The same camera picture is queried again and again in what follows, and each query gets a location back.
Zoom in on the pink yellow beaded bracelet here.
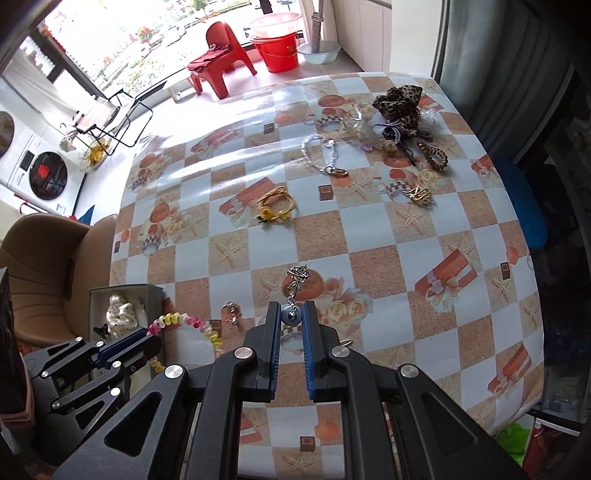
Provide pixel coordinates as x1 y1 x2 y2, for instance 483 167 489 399
146 311 225 375

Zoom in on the small silver earring clip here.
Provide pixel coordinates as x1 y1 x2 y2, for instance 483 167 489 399
221 301 242 325

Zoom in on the silver chain ball charm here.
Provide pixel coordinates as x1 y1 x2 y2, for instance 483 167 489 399
281 265 310 327

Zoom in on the white polka dot scrunchie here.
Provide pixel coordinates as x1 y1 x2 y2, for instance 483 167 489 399
105 293 147 339

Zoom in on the black claw hair clip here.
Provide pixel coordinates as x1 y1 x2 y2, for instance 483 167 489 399
92 323 113 341

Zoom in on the white felt lined tray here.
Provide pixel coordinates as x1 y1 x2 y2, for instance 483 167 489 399
88 284 164 342

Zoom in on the tan leather chair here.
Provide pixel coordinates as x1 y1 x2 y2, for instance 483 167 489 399
1 214 117 348

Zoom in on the white washing machine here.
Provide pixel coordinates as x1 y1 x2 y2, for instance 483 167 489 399
1 79 85 217

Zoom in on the black metal folding rack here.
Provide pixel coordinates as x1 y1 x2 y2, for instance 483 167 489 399
72 89 154 156

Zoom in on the gold metal hair clip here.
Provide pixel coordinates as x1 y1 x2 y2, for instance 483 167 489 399
404 186 433 206

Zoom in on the patterned vinyl tablecloth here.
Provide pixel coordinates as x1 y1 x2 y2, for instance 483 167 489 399
108 71 546 480

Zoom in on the black bobby pin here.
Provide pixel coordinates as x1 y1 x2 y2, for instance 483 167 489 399
398 139 417 166

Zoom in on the red plastic stool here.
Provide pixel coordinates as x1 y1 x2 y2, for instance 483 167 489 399
187 21 257 100

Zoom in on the transparent fish hair claw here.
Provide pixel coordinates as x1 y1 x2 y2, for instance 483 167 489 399
342 108 384 150

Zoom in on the leopard print scrunchie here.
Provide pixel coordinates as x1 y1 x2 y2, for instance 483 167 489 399
373 85 423 137

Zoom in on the red plastic bucket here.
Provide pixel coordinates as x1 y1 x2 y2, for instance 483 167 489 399
250 12 301 73

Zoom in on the white plastic basin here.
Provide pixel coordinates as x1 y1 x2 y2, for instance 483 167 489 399
297 40 342 65

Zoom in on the yellow flower cord bracelet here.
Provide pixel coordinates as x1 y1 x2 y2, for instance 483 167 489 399
255 185 297 225

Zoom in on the clear crystal chain necklace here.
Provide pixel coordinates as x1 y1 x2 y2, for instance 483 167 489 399
300 133 351 179

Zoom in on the brown spiral hair tie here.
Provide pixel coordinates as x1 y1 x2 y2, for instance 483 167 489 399
417 140 450 173

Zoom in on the black purple hair tie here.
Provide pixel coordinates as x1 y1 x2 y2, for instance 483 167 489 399
380 120 412 146

